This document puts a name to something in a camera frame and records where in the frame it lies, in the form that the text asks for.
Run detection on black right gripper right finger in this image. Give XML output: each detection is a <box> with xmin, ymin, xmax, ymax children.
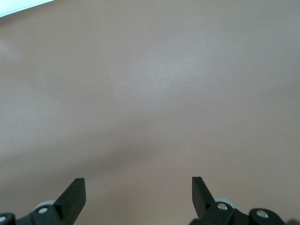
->
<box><xmin>188</xmin><ymin>176</ymin><xmax>249</xmax><ymax>225</ymax></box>

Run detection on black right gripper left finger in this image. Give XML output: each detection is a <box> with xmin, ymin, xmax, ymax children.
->
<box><xmin>16</xmin><ymin>177</ymin><xmax>87</xmax><ymax>225</ymax></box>

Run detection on brown table mat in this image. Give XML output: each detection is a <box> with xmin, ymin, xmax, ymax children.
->
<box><xmin>0</xmin><ymin>0</ymin><xmax>300</xmax><ymax>225</ymax></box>

